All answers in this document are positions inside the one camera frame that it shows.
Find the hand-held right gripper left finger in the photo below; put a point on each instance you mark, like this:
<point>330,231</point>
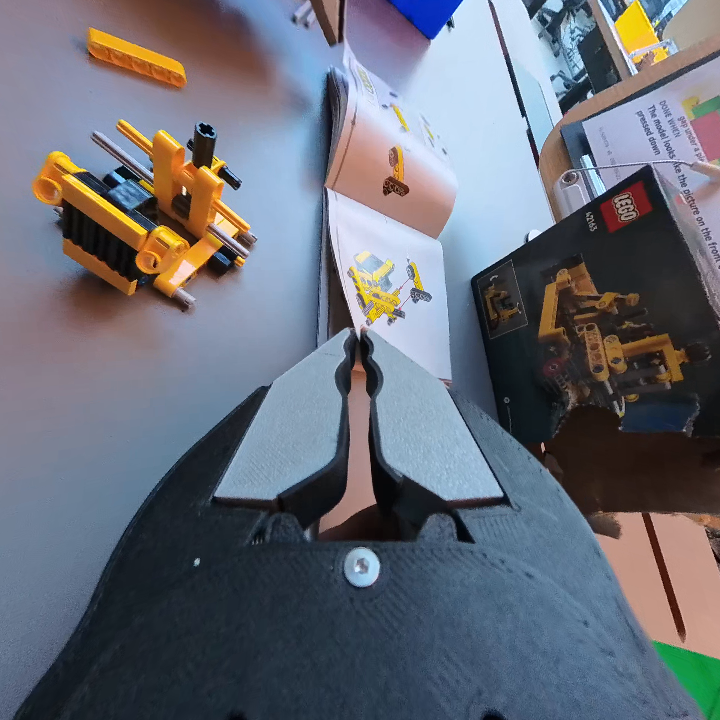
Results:
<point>281,439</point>

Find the grey lego axle pin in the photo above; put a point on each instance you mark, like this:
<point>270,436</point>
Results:
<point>301,18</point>
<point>307,10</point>

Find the wooden document stand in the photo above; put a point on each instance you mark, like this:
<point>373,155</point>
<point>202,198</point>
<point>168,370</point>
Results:
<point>550,163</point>

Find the black lego set box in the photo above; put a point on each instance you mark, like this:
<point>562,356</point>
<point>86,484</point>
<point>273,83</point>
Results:
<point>562,337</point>

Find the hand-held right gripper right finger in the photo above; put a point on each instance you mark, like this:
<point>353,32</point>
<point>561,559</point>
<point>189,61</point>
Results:
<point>433,439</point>

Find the printed instruction sheet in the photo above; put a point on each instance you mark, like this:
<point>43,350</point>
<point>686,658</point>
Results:
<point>664,129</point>

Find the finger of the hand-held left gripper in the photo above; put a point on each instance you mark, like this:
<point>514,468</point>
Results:
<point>332,19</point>

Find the yellow lego bulldozer model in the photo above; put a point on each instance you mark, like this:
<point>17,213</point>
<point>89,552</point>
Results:
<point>169,163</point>

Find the blue plastic bin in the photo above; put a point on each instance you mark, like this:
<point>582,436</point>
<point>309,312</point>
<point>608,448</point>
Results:
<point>427,17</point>

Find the lego instruction booklet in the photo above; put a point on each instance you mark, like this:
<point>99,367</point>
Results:
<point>388,225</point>

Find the yellow lego beam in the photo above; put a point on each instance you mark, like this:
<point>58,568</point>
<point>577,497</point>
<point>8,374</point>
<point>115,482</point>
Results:
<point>135,56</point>

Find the green plastic bin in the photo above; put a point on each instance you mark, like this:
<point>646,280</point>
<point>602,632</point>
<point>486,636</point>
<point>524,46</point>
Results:
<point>692,686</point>

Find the yellow plastic bin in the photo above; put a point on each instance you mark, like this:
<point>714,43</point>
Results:
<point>638,28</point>

